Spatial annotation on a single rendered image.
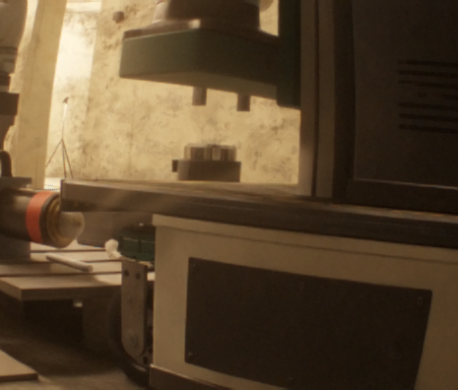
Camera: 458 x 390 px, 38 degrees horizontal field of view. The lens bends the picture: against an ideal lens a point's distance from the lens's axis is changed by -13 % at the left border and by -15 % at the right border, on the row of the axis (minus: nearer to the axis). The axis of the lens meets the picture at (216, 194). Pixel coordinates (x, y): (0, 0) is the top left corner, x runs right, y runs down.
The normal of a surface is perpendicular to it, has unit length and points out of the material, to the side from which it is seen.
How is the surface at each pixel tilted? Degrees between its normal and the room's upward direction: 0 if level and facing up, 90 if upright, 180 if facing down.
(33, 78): 90
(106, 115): 90
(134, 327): 90
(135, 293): 90
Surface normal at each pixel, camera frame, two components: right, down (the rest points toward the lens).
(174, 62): -0.66, 0.00
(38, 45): 0.72, 0.07
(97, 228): -0.32, 0.03
